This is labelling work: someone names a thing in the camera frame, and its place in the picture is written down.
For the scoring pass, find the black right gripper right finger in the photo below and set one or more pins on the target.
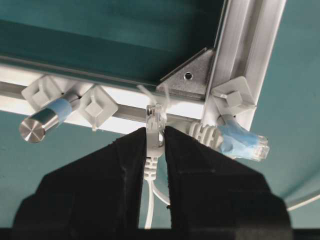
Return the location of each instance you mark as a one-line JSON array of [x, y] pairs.
[[213, 197]]

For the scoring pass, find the aluminium extrusion frame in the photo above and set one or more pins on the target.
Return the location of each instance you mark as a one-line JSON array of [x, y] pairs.
[[120, 44]]

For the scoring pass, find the taped ethernet connector end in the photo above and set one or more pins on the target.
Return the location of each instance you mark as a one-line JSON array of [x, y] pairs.
[[231, 139]]

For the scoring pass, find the steel pin with blue tape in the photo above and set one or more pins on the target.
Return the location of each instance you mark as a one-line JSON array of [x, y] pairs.
[[34, 128]]

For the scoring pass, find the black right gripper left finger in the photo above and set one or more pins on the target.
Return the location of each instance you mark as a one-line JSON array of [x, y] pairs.
[[97, 197]]

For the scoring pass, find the metal corner bracket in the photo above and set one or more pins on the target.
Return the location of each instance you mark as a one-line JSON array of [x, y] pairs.
[[190, 79]]

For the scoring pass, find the white cable tie mount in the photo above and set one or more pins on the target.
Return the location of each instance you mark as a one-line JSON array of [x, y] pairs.
[[41, 92], [97, 106], [233, 97]]

